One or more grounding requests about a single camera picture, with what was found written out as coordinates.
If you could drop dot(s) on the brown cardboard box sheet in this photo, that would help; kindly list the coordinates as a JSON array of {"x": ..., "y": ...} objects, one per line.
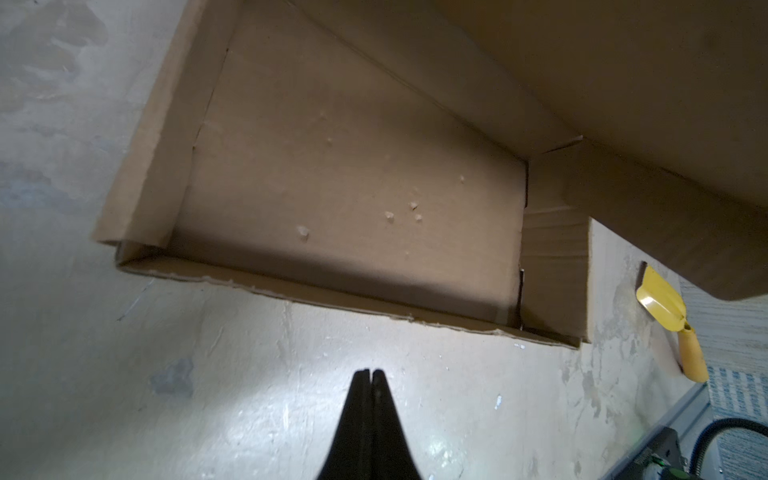
[{"x": 445, "y": 161}]

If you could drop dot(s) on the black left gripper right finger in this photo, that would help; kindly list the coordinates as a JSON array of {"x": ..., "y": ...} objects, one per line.
[{"x": 390, "y": 454}]

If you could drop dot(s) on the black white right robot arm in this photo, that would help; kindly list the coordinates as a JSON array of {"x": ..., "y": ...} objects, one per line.
[{"x": 659, "y": 457}]

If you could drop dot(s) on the yellow toy shovel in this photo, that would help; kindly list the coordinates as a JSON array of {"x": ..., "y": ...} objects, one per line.
[{"x": 666, "y": 306}]

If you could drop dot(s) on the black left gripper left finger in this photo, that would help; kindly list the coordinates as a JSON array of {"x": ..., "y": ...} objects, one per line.
[{"x": 349, "y": 456}]

